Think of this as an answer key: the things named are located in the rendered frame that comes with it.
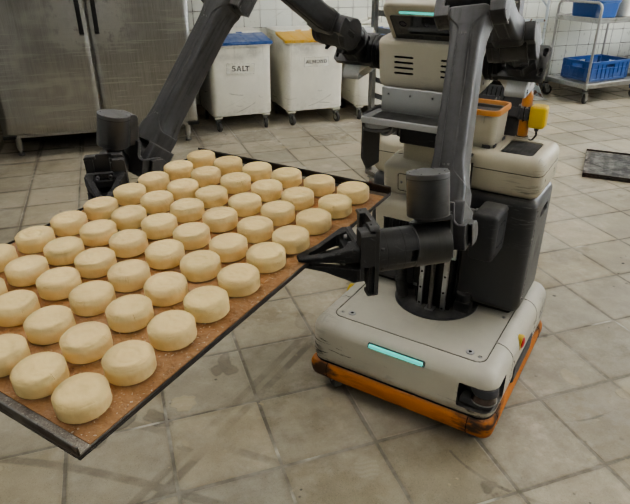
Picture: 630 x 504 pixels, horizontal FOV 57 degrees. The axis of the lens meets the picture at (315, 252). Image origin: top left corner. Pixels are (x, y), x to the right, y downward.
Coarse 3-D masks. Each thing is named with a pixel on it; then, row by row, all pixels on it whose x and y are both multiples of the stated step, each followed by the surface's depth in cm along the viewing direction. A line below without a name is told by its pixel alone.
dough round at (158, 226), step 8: (152, 216) 83; (160, 216) 83; (168, 216) 83; (144, 224) 81; (152, 224) 81; (160, 224) 81; (168, 224) 81; (176, 224) 82; (152, 232) 80; (160, 232) 81; (168, 232) 81
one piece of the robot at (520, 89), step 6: (540, 42) 136; (510, 84) 137; (516, 84) 136; (522, 84) 136; (528, 84) 136; (534, 84) 141; (504, 90) 137; (510, 90) 137; (516, 90) 136; (522, 90) 135; (528, 90) 137; (510, 96) 137; (516, 96) 137; (522, 96) 136
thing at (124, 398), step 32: (288, 224) 84; (288, 256) 76; (32, 288) 71; (192, 288) 70; (96, 320) 65; (224, 320) 64; (32, 352) 61; (160, 352) 60; (192, 352) 60; (0, 384) 57; (160, 384) 56
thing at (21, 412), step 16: (256, 160) 104; (304, 176) 100; (336, 176) 96; (384, 192) 92; (80, 208) 91; (48, 224) 86; (352, 224) 83; (240, 320) 64; (224, 336) 62; (0, 400) 55; (144, 400) 54; (16, 416) 52; (32, 416) 53; (128, 416) 52; (48, 432) 50; (64, 432) 51; (112, 432) 51; (64, 448) 49; (80, 448) 50
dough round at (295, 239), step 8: (280, 232) 78; (288, 232) 78; (296, 232) 78; (304, 232) 77; (272, 240) 77; (280, 240) 76; (288, 240) 76; (296, 240) 76; (304, 240) 76; (288, 248) 76; (296, 248) 76; (304, 248) 77
